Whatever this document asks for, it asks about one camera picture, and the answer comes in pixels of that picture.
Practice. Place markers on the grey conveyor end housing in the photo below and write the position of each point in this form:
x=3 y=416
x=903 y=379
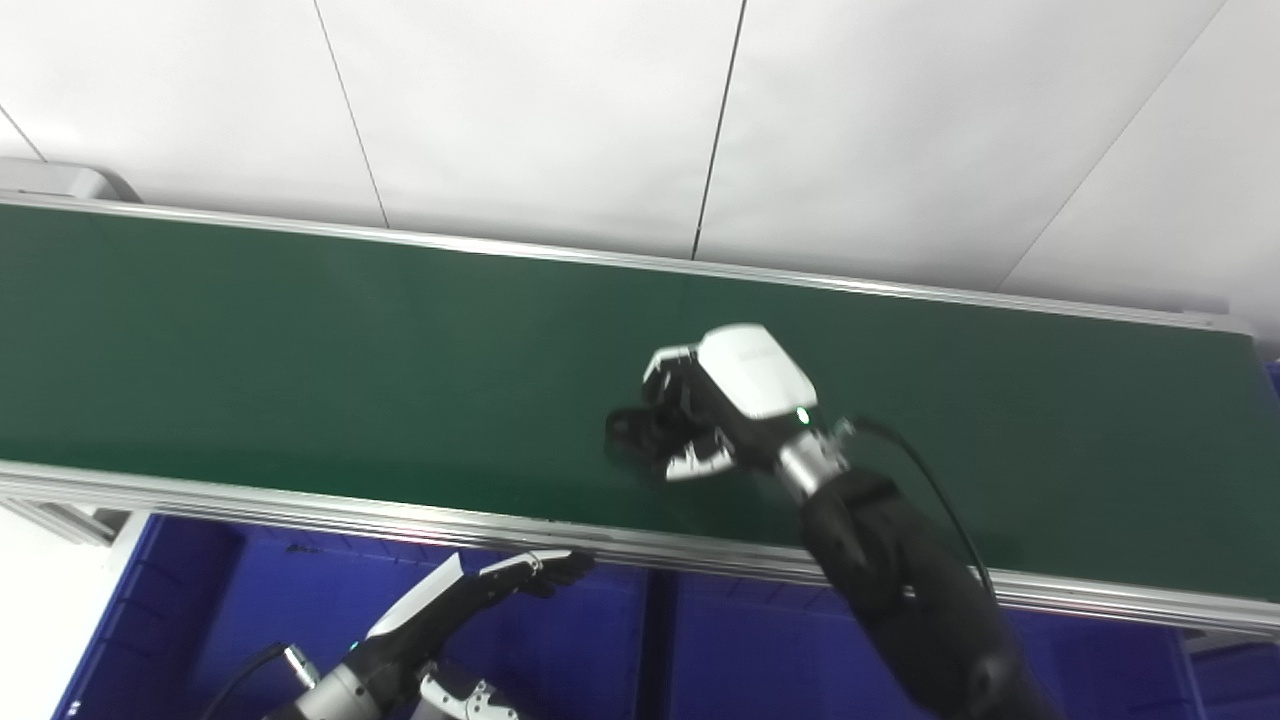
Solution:
x=60 y=180

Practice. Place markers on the black flanged metal part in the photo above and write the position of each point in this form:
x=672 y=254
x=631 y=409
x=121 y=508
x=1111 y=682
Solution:
x=635 y=435

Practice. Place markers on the green conveyor belt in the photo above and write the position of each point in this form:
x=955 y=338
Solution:
x=350 y=370
x=300 y=508

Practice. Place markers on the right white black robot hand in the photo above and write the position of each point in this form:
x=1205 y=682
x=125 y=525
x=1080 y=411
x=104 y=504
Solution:
x=755 y=375

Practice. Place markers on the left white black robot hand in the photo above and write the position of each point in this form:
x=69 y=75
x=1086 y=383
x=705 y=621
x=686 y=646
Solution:
x=420 y=610

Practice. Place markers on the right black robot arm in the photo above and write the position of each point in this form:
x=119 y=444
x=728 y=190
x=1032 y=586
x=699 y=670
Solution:
x=910 y=590

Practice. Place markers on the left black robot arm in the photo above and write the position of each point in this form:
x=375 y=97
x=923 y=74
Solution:
x=325 y=700

